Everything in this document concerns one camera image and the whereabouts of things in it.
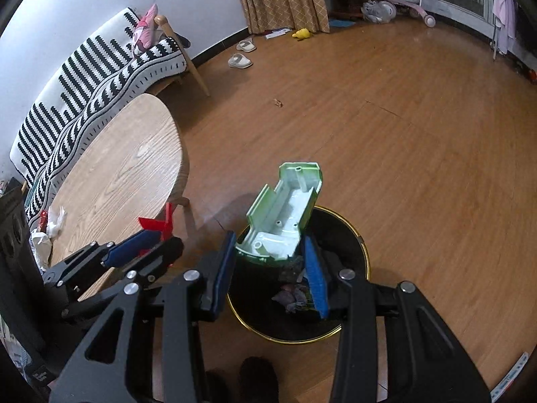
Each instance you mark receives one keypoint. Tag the red wrapper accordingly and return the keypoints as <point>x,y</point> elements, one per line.
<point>155,224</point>

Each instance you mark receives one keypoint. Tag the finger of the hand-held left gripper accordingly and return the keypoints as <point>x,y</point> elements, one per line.
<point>130,247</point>
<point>165,252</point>

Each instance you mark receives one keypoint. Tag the beige patterned curtain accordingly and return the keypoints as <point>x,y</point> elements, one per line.
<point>285,0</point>

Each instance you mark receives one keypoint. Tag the black bin with gold rim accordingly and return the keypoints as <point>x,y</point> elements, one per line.
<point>340,235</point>

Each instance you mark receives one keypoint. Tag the grey toy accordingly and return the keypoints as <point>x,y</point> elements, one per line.
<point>377,11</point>

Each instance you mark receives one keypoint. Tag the white slipper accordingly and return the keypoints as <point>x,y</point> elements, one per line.
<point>240,61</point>
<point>246,45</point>

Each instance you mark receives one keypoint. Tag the white paper sheet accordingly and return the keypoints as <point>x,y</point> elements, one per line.
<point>277,33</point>

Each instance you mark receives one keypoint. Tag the yellow toy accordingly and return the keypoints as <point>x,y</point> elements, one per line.
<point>302,35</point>

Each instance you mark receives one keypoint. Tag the red plastic scrap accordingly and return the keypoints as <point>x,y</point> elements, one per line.
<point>42,218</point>

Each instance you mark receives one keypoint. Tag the dark patterned crumpled wrapper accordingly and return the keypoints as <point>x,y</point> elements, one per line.
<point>293,296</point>

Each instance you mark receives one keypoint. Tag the pink hanging clothes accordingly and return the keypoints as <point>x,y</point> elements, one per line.
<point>503,8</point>

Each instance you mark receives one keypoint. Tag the pink kids tricycle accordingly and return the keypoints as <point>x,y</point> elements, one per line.
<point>413,6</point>

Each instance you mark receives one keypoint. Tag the black white striped sofa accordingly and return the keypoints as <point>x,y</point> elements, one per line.
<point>105,79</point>

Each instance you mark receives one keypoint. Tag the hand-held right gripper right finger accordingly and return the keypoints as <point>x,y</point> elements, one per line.
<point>316,277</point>

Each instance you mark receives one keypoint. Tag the pink cartoon cushion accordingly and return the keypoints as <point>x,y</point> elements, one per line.
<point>144,33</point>

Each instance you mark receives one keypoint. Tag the crumpled white paper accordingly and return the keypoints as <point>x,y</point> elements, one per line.
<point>40,249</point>

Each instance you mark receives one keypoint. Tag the white crumpled tissue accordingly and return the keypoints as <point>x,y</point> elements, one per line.
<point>56,220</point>

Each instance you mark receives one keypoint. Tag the blue white paper strip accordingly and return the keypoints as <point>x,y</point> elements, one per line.
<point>509,375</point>

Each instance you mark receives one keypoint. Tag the blue flat item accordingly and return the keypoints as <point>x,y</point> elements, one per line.
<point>342,23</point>

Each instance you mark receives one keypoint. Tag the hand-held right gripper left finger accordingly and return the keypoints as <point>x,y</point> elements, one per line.
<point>222,273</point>

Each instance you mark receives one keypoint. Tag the green plastic toy shell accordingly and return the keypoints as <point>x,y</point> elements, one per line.
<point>285,214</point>

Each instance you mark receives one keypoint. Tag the person's dark slipper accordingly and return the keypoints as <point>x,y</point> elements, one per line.
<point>258,380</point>
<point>217,386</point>

